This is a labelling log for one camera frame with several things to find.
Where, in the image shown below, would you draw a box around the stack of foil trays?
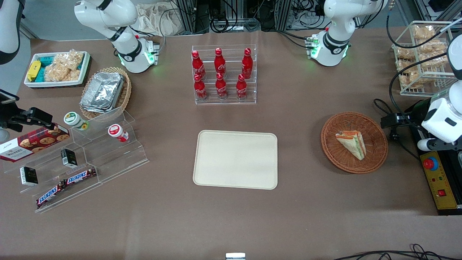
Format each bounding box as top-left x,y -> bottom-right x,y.
80,72 -> 125,113

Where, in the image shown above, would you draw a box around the black adapter cable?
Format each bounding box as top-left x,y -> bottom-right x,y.
373,98 -> 421,161

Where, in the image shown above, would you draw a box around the red-lid white cup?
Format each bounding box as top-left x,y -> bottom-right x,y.
108,123 -> 129,143

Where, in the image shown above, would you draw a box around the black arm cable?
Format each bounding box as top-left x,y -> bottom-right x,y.
385,2 -> 452,120

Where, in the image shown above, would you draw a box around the beige crumpled cloth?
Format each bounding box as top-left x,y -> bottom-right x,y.
135,3 -> 183,37

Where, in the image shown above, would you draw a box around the green-lid white cup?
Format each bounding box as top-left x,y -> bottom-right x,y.
64,112 -> 89,131

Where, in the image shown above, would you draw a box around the cream rectangular tray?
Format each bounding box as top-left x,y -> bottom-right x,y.
192,130 -> 279,190

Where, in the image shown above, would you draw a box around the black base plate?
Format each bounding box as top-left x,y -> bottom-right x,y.
409,99 -> 462,216

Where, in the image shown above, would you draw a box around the black power adapter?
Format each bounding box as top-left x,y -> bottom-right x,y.
380,112 -> 412,129

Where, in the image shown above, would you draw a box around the red Coca-Cola bottle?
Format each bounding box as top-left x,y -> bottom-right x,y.
241,48 -> 253,79
193,74 -> 208,101
214,47 -> 227,77
215,73 -> 228,100
191,50 -> 206,80
236,74 -> 248,99

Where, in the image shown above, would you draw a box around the white wire rack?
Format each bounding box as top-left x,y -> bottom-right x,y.
391,21 -> 462,97

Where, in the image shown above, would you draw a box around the Snickers chocolate bar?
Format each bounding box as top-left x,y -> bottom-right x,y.
35,182 -> 67,209
64,167 -> 97,186

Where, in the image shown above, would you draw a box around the yellow snack packet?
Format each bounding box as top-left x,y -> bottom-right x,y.
27,60 -> 42,82

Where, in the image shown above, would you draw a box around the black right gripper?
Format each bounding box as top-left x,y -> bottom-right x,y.
0,107 -> 53,133

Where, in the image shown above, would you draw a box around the round brown wicker basket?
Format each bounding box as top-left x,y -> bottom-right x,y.
320,112 -> 389,175

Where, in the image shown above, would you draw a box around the white rectangular snack bin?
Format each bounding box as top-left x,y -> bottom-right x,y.
23,51 -> 91,88

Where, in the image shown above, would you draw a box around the clear bag of biscuits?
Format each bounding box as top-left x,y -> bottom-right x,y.
412,24 -> 436,41
396,48 -> 449,71
398,70 -> 425,90
418,40 -> 448,55

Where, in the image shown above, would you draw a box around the black floor cables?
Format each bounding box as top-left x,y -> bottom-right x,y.
331,243 -> 462,260

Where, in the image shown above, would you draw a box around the aluminium frame with cables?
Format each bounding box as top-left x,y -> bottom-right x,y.
173,0 -> 327,35

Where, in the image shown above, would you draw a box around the plastic-wrapped triangle sandwich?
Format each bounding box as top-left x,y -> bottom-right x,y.
335,130 -> 367,161

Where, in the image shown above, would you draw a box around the oval wicker basket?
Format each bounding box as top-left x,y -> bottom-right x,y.
79,66 -> 132,120

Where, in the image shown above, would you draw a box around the red tartan cookie box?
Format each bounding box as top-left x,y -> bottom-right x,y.
0,123 -> 70,163

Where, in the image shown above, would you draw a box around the clear acrylic bottle rack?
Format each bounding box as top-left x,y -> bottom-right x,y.
191,44 -> 258,105

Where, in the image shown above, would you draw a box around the clear acrylic stepped stand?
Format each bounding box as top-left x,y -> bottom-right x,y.
4,106 -> 149,214

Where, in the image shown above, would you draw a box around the small black box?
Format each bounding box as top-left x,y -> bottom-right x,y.
19,166 -> 39,187
60,148 -> 78,169

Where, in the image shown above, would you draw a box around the yellow control box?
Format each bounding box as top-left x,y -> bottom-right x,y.
419,151 -> 460,211

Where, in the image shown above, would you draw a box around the clear bag rice crackers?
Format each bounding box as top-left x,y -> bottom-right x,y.
44,64 -> 81,83
54,49 -> 84,71

